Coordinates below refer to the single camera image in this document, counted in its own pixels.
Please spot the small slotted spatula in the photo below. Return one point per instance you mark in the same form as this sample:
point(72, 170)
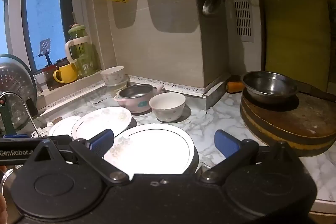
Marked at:
point(45, 44)

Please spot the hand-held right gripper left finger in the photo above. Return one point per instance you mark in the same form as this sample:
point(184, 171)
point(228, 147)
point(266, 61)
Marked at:
point(101, 140)

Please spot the clear plastic container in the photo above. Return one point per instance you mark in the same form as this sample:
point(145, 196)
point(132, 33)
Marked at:
point(123, 83)

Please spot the floral print ceramic bowl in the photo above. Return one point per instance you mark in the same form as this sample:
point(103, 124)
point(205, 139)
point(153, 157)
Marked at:
point(113, 78)

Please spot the yellow-green cutting board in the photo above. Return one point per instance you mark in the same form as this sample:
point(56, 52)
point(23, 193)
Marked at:
point(296, 35)

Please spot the small white plate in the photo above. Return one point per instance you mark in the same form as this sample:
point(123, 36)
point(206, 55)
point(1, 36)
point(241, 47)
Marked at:
point(61, 128)

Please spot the white vent grille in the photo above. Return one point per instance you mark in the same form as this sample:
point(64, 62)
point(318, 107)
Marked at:
point(241, 3)

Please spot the steel bowl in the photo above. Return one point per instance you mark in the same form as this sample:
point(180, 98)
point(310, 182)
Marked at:
point(267, 87)

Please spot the white music note trim tape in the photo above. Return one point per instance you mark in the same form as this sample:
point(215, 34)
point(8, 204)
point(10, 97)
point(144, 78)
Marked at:
point(147, 80)

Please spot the plain white ceramic bowl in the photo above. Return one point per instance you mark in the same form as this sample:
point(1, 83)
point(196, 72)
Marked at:
point(168, 108)

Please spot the green glass jar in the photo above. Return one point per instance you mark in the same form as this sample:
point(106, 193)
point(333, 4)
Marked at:
point(85, 56)

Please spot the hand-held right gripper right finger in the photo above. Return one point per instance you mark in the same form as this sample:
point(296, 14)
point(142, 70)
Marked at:
point(225, 141)

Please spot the steel colander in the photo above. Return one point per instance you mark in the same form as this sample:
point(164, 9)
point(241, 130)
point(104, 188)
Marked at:
point(13, 77)

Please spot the round wooden chopping block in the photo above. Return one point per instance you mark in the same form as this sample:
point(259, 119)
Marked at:
point(288, 124)

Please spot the pink steel-lined pot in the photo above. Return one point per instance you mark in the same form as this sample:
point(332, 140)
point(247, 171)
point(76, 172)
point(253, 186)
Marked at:
point(139, 106)

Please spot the oval white floral plate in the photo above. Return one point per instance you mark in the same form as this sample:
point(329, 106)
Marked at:
point(102, 120)

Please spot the large white floral plate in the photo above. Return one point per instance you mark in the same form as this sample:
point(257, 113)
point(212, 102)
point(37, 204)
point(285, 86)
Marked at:
point(157, 150)

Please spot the carrot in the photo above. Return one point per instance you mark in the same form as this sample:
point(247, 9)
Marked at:
point(235, 87)

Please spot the yellow mug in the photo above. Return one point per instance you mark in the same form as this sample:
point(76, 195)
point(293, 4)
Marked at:
point(67, 73)

